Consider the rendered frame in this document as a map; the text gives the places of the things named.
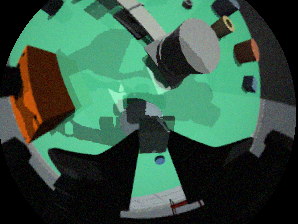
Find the blue short cylinder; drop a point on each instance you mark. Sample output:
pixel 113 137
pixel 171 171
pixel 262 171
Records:
pixel 160 160

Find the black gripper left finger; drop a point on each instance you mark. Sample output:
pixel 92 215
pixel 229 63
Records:
pixel 114 169

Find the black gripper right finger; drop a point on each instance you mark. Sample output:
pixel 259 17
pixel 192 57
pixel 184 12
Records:
pixel 198 165

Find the tan tape roll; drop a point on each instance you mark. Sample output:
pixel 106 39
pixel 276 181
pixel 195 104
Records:
pixel 223 27

